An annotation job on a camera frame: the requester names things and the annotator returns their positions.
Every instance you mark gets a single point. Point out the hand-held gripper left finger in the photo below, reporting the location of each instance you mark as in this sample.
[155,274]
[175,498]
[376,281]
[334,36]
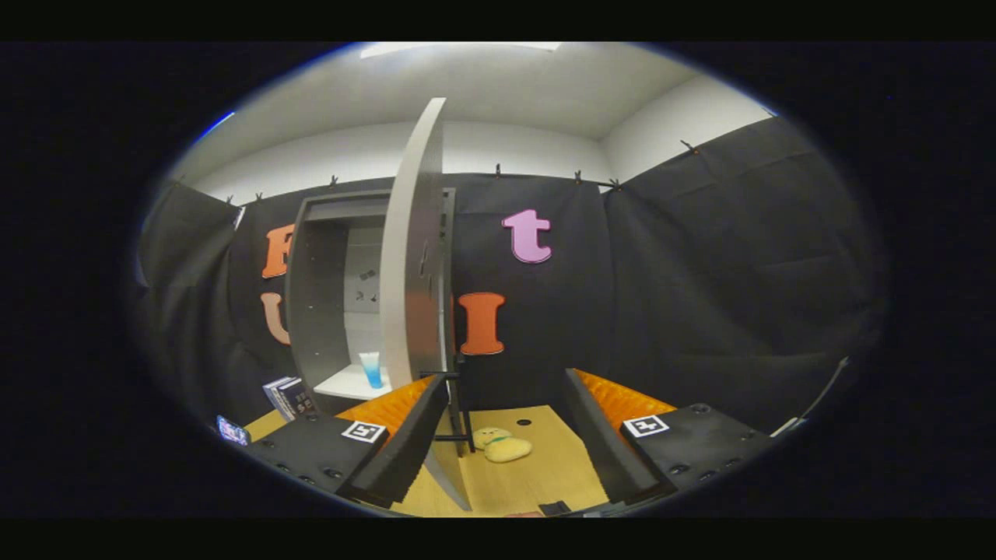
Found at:
[408,443]

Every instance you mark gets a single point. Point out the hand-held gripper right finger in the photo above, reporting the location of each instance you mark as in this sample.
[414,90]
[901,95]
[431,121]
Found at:
[599,435]

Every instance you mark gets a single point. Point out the white and blue cup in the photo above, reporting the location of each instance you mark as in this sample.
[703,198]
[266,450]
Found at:
[372,373]

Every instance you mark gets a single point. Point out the white cabinet door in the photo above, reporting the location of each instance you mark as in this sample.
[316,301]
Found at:
[408,272]

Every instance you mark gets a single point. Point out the small black block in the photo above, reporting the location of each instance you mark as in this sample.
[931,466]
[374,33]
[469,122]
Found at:
[555,509]

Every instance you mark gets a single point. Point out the white cabinet shelf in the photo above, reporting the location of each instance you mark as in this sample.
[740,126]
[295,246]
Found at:
[346,383]

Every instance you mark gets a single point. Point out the yellow plush toy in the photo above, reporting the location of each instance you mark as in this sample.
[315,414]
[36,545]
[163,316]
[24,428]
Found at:
[506,449]

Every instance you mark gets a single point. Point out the dark blue book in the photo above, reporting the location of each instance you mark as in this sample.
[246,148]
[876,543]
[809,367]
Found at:
[297,400]

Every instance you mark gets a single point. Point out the white book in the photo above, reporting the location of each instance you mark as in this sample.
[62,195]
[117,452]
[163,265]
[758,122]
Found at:
[272,390]

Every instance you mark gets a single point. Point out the black backdrop cloth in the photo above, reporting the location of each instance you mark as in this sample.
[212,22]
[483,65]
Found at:
[700,311]

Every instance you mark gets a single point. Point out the dark grey cabinet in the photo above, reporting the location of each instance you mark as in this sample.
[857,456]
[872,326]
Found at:
[311,311]

